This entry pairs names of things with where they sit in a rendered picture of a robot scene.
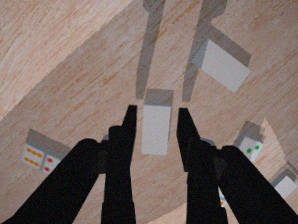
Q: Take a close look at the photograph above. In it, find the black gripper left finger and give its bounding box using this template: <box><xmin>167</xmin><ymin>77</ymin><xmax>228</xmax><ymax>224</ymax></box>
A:
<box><xmin>1</xmin><ymin>105</ymin><xmax>137</xmax><ymax>224</ymax></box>

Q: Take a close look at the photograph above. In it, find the white domino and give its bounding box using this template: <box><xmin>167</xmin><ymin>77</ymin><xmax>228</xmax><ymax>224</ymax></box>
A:
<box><xmin>141</xmin><ymin>102</ymin><xmax>171</xmax><ymax>155</ymax></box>
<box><xmin>219</xmin><ymin>189</ymin><xmax>227</xmax><ymax>207</ymax></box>
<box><xmin>190</xmin><ymin>38</ymin><xmax>251</xmax><ymax>93</ymax></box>
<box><xmin>270</xmin><ymin>172</ymin><xmax>298</xmax><ymax>199</ymax></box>
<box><xmin>235</xmin><ymin>133</ymin><xmax>265</xmax><ymax>163</ymax></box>

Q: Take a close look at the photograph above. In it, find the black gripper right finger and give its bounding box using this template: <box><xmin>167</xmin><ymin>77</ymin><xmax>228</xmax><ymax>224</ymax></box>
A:
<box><xmin>176</xmin><ymin>108</ymin><xmax>298</xmax><ymax>224</ymax></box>

